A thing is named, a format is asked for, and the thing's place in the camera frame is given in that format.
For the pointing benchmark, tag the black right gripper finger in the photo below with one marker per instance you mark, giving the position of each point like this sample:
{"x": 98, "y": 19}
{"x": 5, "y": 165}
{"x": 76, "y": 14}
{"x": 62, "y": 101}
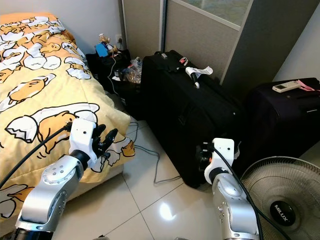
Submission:
{"x": 200, "y": 149}
{"x": 201, "y": 161}

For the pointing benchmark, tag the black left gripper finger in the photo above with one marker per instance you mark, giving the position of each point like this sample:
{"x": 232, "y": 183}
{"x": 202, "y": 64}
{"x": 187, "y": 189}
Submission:
{"x": 100, "y": 135}
{"x": 111, "y": 140}

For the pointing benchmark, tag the yellow cartoon print blanket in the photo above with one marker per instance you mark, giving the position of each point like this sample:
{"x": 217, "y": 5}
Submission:
{"x": 30, "y": 95}

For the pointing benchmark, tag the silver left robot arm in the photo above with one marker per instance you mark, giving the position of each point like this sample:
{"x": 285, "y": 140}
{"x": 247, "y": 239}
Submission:
{"x": 45, "y": 195}

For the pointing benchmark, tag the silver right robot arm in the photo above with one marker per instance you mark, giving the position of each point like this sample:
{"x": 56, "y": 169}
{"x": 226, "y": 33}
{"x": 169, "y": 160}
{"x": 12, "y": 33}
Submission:
{"x": 232, "y": 210}

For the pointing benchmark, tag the large black suitcase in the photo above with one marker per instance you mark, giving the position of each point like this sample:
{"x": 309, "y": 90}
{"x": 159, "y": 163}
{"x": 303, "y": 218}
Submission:
{"x": 185, "y": 120}

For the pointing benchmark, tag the black bedside cabinet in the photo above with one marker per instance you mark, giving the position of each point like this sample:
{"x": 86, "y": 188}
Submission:
{"x": 105, "y": 80}

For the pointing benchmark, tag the clear plastic bag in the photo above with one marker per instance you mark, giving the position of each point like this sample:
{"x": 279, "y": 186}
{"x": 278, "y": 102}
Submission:
{"x": 133, "y": 71}

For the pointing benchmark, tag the dark purple suitcase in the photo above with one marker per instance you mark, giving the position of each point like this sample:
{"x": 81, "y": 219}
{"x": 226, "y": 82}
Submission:
{"x": 280, "y": 125}

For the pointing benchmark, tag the small blue box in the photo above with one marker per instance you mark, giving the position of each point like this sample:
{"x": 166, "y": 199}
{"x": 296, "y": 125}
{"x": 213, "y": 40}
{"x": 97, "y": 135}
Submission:
{"x": 101, "y": 49}

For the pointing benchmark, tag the grey standing fan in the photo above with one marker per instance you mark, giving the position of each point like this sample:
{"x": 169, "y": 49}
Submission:
{"x": 285, "y": 195}

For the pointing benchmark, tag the small brown plush figure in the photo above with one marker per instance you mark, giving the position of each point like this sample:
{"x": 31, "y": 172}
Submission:
{"x": 106, "y": 39}

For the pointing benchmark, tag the white remote control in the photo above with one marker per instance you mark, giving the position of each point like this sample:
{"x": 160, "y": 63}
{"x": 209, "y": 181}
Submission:
{"x": 286, "y": 86}

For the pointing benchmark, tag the grey partition panel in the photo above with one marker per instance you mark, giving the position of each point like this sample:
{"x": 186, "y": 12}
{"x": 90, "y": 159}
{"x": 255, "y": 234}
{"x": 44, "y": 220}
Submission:
{"x": 200, "y": 32}

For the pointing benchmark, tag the pink ribbon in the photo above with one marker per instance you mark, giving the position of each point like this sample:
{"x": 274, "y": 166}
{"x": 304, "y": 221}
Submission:
{"x": 307, "y": 85}

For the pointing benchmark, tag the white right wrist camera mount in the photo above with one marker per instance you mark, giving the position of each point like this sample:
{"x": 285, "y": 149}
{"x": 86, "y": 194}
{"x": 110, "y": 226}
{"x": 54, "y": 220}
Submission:
{"x": 222, "y": 152}

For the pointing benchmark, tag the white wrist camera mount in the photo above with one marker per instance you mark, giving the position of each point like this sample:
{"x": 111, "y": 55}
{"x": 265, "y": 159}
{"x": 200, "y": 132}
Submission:
{"x": 82, "y": 132}
{"x": 222, "y": 152}

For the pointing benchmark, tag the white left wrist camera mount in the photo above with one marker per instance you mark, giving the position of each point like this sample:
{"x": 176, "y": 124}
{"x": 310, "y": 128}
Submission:
{"x": 82, "y": 132}

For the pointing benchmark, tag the white wall socket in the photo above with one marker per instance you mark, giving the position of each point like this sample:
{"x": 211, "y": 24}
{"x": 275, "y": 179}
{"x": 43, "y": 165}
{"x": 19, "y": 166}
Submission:
{"x": 118, "y": 41}

